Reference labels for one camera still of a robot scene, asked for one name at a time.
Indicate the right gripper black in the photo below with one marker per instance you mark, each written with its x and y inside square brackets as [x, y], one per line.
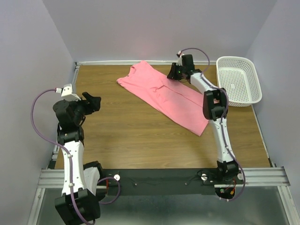
[171, 73]

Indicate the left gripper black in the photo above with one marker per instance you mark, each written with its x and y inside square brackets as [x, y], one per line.
[93, 105]

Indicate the pink t shirt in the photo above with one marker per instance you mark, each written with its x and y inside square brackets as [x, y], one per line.
[178, 102]

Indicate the white perforated plastic basket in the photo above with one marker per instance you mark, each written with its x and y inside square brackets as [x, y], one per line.
[238, 76]

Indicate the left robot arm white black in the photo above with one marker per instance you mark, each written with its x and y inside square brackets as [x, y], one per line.
[77, 204]

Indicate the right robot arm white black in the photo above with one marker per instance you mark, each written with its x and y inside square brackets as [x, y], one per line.
[215, 109]

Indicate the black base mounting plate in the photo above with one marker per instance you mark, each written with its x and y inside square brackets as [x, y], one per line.
[138, 182]

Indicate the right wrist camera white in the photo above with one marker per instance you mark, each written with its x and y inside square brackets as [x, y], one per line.
[179, 60]

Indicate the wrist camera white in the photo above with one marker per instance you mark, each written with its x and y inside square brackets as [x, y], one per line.
[68, 93]
[179, 60]

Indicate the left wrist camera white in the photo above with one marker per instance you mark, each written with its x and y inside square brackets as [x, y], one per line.
[68, 93]

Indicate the aluminium front rail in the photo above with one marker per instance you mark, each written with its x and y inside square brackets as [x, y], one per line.
[255, 177]

